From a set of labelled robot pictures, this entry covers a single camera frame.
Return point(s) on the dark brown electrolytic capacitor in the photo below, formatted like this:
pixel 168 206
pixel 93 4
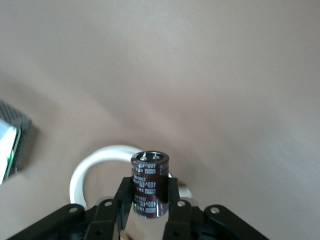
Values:
pixel 150 185

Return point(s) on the grey metal box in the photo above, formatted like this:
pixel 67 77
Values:
pixel 10 140

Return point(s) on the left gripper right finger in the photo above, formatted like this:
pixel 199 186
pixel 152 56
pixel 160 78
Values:
pixel 173 200

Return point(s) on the white curved pipe clamp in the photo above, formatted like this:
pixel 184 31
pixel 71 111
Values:
pixel 82 170

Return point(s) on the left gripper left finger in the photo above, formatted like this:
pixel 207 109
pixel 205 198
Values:
pixel 123 200

